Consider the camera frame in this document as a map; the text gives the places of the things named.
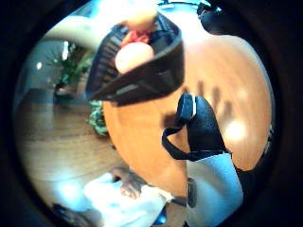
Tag the person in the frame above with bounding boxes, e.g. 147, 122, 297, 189
51, 166, 174, 227

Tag blue object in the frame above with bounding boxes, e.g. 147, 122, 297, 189
152, 204, 169, 227

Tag black oval object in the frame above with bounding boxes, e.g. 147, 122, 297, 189
187, 177, 199, 209

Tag black plastic basket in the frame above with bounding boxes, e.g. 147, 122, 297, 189
84, 11, 186, 108

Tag small green leafy plant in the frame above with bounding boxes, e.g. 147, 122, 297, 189
87, 99, 110, 137

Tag orange round fruit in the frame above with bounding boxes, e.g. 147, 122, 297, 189
115, 41, 155, 75

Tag black chair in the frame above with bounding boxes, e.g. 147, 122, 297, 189
196, 0, 233, 36

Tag red fruit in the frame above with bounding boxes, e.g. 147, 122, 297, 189
120, 29, 151, 49

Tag pale orange fruit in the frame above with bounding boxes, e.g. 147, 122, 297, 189
121, 6, 159, 32

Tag green potted plant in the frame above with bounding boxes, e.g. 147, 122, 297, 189
54, 42, 95, 97

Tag white curved sofa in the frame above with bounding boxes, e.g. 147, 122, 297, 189
42, 14, 107, 51

